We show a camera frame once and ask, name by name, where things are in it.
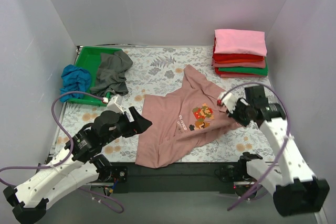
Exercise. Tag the floral patterned table mat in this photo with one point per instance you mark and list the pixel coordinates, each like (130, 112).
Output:
(159, 71)

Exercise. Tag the light pink folded t-shirt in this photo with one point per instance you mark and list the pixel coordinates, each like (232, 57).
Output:
(234, 41)

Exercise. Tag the blue crumpled t-shirt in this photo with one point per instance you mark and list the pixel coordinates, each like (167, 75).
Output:
(75, 79)

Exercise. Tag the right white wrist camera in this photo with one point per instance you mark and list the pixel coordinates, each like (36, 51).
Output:
(228, 100)

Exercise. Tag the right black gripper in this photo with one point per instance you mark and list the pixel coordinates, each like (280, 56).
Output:
(237, 114)

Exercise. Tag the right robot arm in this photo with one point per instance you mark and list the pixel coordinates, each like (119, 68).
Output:
(294, 187)

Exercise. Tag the dusty pink printed t-shirt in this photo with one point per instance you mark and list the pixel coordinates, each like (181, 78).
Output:
(184, 119)

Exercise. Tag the green folded t-shirt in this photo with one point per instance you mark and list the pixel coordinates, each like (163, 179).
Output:
(258, 68)

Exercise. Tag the green plastic tray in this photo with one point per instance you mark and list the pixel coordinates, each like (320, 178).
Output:
(89, 58)

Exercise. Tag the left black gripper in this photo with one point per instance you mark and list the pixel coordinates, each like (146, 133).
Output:
(130, 123)

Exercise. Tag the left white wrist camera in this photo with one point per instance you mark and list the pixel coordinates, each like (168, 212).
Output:
(115, 104)

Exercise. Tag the grey t-shirt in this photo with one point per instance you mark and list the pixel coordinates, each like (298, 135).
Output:
(110, 76)

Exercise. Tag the bottom pink folded t-shirt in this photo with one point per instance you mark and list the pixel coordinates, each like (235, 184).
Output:
(240, 75)

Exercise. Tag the salmon folded t-shirt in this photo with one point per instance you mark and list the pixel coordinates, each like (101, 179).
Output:
(236, 65)

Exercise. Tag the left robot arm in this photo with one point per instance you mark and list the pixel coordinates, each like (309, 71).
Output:
(78, 163)

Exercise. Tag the orange folded t-shirt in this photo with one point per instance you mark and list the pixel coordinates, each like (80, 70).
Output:
(239, 62)

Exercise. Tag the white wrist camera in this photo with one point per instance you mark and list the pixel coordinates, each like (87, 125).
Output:
(115, 104)
(228, 100)

